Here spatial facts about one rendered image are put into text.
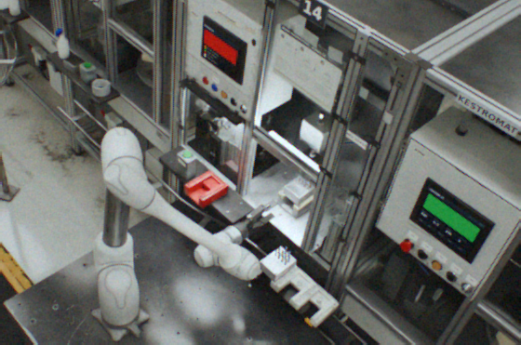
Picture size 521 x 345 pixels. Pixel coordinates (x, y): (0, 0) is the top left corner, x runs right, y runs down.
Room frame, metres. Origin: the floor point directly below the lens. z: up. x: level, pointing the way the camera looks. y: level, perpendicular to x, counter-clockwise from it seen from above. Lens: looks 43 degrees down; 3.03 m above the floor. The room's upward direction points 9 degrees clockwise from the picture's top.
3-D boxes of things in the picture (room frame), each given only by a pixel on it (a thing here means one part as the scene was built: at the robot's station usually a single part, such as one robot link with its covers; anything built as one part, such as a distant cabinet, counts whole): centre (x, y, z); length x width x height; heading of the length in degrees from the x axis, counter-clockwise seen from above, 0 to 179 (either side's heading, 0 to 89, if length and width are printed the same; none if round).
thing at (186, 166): (2.04, 0.31, 0.97); 0.08 x 0.08 x 0.12; 51
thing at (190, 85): (2.06, 0.23, 1.37); 0.36 x 0.04 x 0.04; 51
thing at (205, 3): (2.16, 0.14, 1.60); 0.42 x 0.29 x 0.46; 51
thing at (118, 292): (1.37, 0.46, 0.85); 0.18 x 0.16 x 0.22; 23
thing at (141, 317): (1.34, 0.45, 0.71); 0.22 x 0.18 x 0.06; 51
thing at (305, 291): (1.52, -0.25, 0.84); 0.36 x 0.14 x 0.10; 51
